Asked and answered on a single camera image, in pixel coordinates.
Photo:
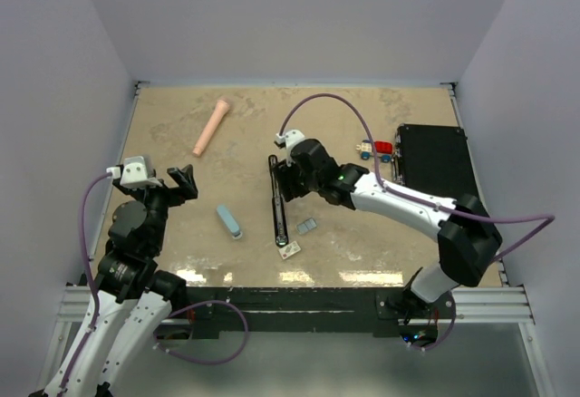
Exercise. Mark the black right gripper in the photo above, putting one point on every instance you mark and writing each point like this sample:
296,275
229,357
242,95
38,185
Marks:
285,173

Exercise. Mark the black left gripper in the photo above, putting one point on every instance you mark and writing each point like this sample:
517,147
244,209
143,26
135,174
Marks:
184,179

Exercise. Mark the black stapler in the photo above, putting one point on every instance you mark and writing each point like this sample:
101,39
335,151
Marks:
280,227

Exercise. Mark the staple tray with staples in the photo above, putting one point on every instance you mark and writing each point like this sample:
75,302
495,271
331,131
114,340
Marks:
306,226

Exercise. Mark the light blue small stapler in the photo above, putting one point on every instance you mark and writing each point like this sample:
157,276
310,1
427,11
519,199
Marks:
229,221

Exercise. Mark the grey staple box sleeve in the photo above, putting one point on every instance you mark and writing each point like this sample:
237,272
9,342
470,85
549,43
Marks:
289,250

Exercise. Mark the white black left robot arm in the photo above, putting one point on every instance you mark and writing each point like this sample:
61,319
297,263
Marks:
130,296

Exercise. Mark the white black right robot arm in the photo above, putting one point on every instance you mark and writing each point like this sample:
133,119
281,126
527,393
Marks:
466,237

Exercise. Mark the pink toy microphone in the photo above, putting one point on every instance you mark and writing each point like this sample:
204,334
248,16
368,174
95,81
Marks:
221,109

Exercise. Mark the red toy block car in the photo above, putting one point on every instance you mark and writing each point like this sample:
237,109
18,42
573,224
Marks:
382,150

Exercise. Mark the black hard case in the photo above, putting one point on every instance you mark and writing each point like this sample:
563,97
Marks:
434,160

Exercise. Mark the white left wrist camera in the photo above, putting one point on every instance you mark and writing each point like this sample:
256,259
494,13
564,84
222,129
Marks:
135,173

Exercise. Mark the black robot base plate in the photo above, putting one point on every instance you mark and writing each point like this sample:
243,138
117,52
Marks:
211,311

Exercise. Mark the aluminium frame rail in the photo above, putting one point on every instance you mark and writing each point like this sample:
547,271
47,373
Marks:
493,305

